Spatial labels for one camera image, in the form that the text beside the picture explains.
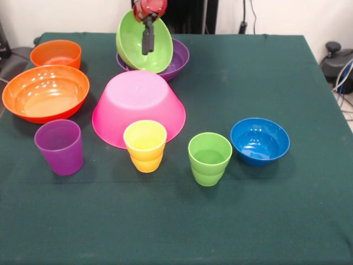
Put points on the small orange bowl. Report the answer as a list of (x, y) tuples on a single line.
[(55, 52)]

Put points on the blue bowl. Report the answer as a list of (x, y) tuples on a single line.
[(259, 143)]

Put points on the green cup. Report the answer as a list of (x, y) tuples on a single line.
[(208, 171)]

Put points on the purple bowl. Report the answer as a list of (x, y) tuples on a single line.
[(180, 60)]

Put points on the dark green tablecloth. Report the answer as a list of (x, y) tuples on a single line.
[(165, 220)]

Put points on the large pink bowl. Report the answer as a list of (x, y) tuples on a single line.
[(138, 110)]

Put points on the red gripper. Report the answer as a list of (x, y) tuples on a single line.
[(150, 8)]

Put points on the purple cup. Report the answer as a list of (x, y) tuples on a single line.
[(62, 157)]

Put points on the large orange bowl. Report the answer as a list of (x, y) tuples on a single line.
[(44, 96)]

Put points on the green bowl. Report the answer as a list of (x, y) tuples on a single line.
[(162, 49)]

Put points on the yellow cup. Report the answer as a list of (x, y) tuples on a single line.
[(144, 163)]

